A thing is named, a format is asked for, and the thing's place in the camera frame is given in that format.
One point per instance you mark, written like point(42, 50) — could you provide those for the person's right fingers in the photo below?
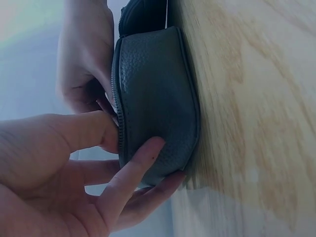
point(86, 96)

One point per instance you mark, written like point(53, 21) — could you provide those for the person's left hand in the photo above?
point(44, 187)

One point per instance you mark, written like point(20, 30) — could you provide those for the black zipper pouch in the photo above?
point(143, 17)

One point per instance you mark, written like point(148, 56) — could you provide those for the person's right hand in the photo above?
point(84, 49)

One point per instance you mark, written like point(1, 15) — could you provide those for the grey leather zipper pouch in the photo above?
point(158, 103)

